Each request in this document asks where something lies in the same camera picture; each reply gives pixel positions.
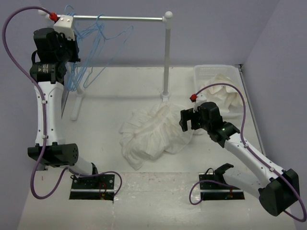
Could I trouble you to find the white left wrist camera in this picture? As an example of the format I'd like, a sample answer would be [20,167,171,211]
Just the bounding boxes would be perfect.
[53,15,75,41]

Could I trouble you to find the white cloth in basket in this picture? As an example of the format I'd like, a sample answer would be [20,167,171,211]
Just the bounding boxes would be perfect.
[200,74,243,113]

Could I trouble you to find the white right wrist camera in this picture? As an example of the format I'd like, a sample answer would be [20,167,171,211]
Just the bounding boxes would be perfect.
[189,93,207,112]

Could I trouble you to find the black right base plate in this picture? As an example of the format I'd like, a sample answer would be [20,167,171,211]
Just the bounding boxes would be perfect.
[199,173,245,201]

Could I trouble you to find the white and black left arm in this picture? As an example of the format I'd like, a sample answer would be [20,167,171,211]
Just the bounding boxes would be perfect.
[27,28,100,188]

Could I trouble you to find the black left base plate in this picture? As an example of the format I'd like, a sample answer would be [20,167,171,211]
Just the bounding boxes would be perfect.
[69,174,115,201]

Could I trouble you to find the white clothes rack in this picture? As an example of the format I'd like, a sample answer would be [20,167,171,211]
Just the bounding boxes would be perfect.
[38,10,173,121]

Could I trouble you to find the white plastic basket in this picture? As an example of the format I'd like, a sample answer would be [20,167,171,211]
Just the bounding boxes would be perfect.
[194,65,245,118]

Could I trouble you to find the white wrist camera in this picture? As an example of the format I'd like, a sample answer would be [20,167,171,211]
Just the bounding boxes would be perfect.
[53,15,75,41]
[189,93,207,112]

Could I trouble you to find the bundle of blue hangers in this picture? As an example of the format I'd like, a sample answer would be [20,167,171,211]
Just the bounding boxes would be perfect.
[66,19,106,92]

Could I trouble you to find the white skirt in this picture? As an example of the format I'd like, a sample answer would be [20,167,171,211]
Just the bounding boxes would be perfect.
[119,102,204,170]

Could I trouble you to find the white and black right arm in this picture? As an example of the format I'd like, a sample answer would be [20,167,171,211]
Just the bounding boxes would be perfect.
[179,102,300,216]

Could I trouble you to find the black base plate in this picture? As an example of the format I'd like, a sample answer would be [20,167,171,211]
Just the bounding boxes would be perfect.
[199,173,245,201]
[69,174,115,201]

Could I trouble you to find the blue wire hanger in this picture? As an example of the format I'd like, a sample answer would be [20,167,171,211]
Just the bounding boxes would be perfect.
[83,23,134,89]

